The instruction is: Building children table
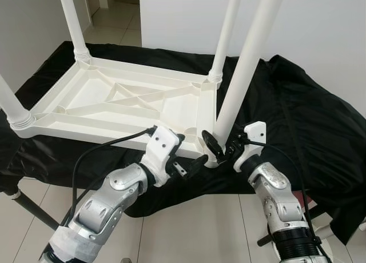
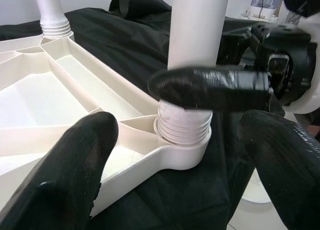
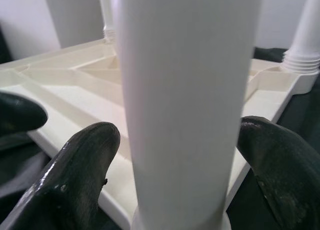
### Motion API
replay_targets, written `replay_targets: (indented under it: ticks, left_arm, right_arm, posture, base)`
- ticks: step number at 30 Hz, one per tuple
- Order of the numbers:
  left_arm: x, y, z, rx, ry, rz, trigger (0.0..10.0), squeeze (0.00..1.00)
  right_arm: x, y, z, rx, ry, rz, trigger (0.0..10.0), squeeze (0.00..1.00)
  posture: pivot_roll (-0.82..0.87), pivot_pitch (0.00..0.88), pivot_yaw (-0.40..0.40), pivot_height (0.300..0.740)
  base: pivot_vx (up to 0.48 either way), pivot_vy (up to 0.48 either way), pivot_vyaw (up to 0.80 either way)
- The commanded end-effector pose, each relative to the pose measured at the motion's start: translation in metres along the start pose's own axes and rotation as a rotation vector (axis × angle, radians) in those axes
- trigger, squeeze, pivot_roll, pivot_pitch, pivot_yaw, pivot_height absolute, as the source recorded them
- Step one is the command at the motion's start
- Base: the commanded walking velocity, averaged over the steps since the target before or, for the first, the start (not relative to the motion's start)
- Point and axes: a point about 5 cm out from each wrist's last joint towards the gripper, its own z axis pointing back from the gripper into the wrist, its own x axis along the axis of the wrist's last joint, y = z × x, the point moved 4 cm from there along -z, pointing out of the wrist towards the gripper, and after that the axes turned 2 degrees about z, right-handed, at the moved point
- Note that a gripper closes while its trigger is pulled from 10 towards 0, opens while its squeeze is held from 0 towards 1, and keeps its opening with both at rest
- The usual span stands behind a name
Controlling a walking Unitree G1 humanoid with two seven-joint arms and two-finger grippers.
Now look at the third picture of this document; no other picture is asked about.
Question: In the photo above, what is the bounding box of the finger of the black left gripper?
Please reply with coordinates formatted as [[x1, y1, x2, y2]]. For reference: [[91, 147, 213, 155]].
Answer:
[[0, 91, 48, 138]]

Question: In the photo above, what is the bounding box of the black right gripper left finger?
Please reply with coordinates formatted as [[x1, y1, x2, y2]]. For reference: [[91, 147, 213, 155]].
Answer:
[[0, 121, 121, 230]]

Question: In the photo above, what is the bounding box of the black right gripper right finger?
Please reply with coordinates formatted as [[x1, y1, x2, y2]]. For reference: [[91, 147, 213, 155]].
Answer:
[[236, 115, 320, 230]]

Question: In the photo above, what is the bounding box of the white plastic table top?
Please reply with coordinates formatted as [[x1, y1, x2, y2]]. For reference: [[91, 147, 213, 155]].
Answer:
[[0, 37, 320, 230]]

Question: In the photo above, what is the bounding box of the white plastic table leg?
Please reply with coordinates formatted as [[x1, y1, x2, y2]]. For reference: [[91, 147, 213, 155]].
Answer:
[[112, 0, 263, 226], [97, 0, 118, 45], [282, 0, 320, 75]]

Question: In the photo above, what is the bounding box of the black cloth cover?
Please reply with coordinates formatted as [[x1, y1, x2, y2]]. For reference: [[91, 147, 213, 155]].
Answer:
[[0, 22, 320, 230]]

